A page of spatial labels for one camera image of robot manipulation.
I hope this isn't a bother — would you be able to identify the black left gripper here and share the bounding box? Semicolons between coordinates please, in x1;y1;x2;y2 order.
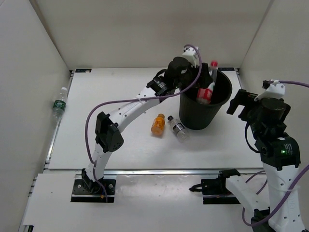
173;61;212;88

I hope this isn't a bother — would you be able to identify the red label plastic bottle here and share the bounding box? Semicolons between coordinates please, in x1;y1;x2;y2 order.
197;60;218;105

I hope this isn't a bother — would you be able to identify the small black cap bottle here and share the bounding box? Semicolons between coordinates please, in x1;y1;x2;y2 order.
168;116;189;142

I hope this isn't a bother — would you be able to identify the orange juice bottle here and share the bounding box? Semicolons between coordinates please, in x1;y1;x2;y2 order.
151;114;165;136

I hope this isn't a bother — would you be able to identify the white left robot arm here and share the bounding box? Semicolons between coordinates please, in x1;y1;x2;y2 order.
82;57;209;195

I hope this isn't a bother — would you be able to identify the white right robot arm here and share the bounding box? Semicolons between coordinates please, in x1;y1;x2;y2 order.
190;89;306;232

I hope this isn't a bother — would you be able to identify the black plastic bin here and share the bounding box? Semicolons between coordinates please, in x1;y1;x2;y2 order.
179;71;233;130

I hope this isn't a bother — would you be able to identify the green label water bottle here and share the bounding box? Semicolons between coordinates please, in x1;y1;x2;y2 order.
53;87;68;121

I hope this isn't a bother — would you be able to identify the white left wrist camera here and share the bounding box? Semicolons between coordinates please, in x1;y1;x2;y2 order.
182;46;199;67

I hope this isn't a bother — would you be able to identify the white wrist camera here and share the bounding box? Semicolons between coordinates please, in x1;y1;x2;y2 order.
254;79;285;102
182;46;199;67

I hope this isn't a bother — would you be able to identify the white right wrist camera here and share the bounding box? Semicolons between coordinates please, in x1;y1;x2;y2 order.
254;79;285;102

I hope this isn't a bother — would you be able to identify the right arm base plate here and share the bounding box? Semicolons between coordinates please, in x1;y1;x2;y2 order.
201;178;240;205

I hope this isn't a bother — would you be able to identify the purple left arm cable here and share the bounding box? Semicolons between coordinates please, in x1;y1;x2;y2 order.
84;43;202;201

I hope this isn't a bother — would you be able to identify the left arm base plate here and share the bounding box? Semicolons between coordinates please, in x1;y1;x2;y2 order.
70;179;116;203

